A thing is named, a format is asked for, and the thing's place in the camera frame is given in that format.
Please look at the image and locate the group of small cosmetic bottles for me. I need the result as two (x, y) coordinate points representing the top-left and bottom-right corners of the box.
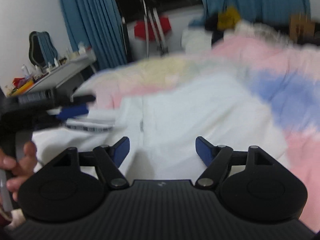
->
(33, 47), (78, 76)

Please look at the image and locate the wavy black-framed mirror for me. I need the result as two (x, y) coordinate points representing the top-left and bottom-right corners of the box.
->
(28, 31), (59, 67)

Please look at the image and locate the white dressing table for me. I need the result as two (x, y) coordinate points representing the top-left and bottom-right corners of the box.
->
(6, 52), (98, 101)

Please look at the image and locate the mustard yellow garment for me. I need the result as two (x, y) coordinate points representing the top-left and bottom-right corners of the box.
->
(217, 6), (242, 30)

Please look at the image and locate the brown paper bag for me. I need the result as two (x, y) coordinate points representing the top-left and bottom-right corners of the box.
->
(289, 13), (316, 43)

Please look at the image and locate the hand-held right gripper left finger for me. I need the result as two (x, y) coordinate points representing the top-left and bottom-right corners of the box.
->
(54, 136), (130, 189)

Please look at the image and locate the person's left hand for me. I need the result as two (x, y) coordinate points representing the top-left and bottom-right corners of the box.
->
(0, 141), (38, 202)

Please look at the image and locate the white sweatshirt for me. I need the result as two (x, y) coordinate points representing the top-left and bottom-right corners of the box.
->
(32, 75), (288, 181)

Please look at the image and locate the white pillow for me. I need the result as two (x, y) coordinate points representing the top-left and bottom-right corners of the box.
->
(181, 27), (213, 52)

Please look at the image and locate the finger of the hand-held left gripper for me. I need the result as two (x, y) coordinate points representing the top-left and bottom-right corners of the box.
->
(56, 105), (89, 121)
(71, 94), (97, 104)

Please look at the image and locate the orange tray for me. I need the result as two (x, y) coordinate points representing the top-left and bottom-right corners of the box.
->
(10, 80), (34, 97)

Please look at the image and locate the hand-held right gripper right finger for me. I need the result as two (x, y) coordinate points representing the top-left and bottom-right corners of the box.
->
(195, 136), (274, 189)

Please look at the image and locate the folded white board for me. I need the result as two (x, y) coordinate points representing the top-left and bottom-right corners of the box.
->
(121, 16), (131, 63)

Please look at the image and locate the black tripod stand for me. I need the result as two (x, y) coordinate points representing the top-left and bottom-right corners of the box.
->
(149, 7), (167, 54)

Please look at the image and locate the white tissue box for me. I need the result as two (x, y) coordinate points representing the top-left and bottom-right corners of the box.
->
(77, 42), (92, 55)

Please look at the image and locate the black garment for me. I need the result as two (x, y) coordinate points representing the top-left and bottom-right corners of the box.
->
(204, 14), (221, 46)

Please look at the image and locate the pastel tie-dye blanket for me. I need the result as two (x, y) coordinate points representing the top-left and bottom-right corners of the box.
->
(72, 34), (320, 233)

